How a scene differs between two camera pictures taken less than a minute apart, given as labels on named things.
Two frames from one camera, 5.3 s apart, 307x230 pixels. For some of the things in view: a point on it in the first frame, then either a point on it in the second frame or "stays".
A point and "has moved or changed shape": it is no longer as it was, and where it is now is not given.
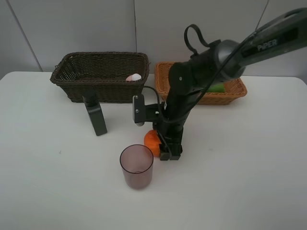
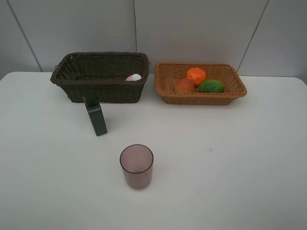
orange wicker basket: x=235 y=88 stays
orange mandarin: x=152 y=140 has moved or changed shape
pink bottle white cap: x=134 y=77 stays
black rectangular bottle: x=90 y=100 stays
